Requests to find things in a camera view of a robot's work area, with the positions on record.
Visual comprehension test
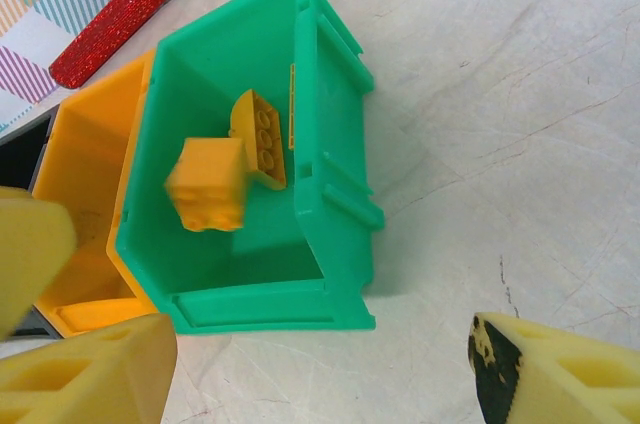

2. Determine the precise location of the red glitter microphone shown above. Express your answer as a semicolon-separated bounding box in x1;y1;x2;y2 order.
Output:
48;0;194;90

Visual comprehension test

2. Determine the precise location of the yellow plastic bin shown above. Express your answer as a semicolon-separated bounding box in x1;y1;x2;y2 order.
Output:
29;48;174;340

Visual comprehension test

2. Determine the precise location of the black plastic bin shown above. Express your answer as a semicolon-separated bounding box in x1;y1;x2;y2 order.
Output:
0;111;64;339

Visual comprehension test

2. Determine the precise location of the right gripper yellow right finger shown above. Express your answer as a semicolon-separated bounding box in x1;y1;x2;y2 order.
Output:
467;311;640;424

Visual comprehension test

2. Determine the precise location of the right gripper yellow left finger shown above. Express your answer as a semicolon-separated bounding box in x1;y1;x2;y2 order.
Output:
0;313;180;424

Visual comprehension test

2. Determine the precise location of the yellow curved lego brick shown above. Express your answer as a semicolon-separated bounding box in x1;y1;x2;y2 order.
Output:
228;88;289;191

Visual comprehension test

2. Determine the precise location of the green plastic bin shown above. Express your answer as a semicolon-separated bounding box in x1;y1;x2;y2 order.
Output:
113;0;386;338

